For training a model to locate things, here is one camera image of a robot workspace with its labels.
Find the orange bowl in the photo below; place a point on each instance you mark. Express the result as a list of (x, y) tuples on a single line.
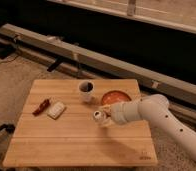
[(115, 96)]

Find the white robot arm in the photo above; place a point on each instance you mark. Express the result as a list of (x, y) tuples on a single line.
[(155, 109)]

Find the white cup with dark liquid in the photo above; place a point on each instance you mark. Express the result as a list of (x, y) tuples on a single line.
[(85, 89)]

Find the white plastic bottle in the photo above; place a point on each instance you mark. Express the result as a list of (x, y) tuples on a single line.
[(102, 116)]

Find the long grey metal rail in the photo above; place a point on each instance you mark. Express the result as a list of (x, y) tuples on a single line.
[(165, 84)]

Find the black bracket on rail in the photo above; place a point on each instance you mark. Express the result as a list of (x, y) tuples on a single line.
[(54, 65)]

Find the wooden table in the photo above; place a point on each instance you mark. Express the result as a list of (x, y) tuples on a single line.
[(74, 139)]

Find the black table leg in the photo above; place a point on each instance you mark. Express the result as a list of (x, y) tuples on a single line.
[(9, 128)]

